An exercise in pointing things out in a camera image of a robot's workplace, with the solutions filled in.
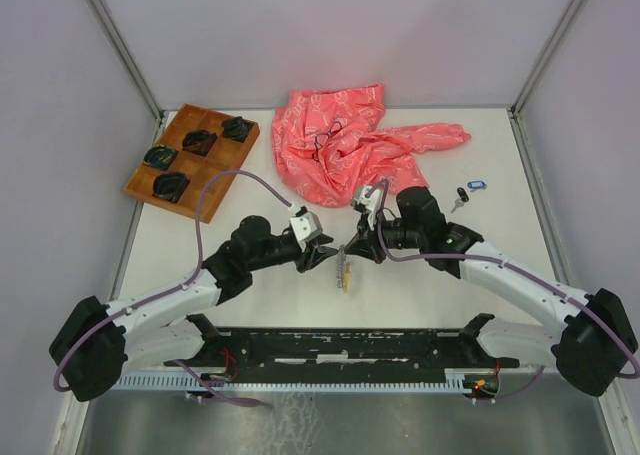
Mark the dark rolled item top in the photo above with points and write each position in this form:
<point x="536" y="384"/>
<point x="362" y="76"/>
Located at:
<point x="236" y="129"/>

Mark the dark green rolled item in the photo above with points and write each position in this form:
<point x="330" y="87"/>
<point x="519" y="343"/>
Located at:
<point x="160" y="157"/>

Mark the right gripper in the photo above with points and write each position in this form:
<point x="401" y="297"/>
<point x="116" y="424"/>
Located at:
<point x="366" y="240"/>

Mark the pink patterned cloth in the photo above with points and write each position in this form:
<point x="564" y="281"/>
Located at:
<point x="362" y="153"/>

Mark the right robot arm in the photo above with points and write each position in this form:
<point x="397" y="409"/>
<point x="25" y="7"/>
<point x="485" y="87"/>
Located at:
<point x="586" y="337"/>

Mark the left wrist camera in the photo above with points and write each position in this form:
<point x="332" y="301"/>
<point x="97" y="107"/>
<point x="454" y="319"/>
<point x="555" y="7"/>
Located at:
<point x="304" y="223"/>

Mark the right aluminium frame post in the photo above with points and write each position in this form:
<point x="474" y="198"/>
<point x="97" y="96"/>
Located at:
<point x="546" y="56"/>

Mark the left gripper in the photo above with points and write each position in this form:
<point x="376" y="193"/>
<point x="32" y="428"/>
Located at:
<point x="313" y="254"/>

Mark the eyeglasses on cloth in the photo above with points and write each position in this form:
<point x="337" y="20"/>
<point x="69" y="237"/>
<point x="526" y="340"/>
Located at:
<point x="320" y="139"/>

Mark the left aluminium frame post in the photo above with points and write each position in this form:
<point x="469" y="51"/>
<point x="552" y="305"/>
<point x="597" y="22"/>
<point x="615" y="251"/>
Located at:
<point x="108" y="26"/>

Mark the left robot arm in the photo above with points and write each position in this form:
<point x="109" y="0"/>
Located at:
<point x="101" y="342"/>

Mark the key with black head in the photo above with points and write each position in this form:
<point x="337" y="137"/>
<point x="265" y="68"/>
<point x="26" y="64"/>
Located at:
<point x="461" y="200"/>

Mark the dark rolled item bottom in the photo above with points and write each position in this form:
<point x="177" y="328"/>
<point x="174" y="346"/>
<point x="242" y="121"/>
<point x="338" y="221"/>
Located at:
<point x="170" y="186"/>

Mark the dark rolled item middle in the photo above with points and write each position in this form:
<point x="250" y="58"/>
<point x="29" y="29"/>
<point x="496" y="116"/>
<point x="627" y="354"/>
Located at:
<point x="199" y="142"/>

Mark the blue key tag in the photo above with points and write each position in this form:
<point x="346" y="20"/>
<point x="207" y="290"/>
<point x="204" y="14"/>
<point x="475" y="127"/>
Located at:
<point x="476" y="185"/>

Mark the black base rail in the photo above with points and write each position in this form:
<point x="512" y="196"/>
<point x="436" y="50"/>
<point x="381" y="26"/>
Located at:
<point x="342" y="355"/>

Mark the large keyring with yellow handle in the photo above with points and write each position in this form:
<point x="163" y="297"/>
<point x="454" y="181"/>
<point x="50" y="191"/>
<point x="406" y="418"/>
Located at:
<point x="343" y="270"/>

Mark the wooden compartment tray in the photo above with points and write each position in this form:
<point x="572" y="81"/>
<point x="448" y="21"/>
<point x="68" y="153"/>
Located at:
<point x="184" y="172"/>

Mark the aluminium frame post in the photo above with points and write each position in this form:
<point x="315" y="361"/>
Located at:
<point x="108" y="26"/>
<point x="546" y="56"/>

